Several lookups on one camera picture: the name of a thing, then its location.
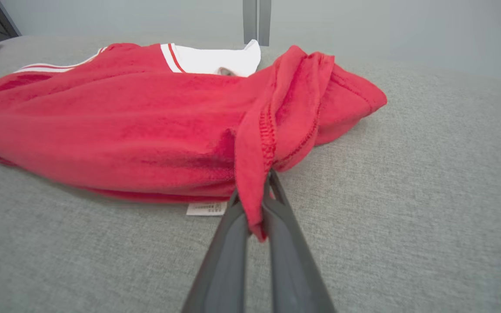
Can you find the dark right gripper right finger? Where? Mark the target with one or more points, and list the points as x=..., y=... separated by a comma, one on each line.
x=294, y=269

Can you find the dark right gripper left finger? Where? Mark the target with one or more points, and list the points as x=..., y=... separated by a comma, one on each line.
x=220, y=269

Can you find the red jersey with white trim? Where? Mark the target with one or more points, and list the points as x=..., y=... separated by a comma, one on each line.
x=124, y=130

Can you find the grey partition post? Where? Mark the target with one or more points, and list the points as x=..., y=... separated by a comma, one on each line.
x=257, y=21

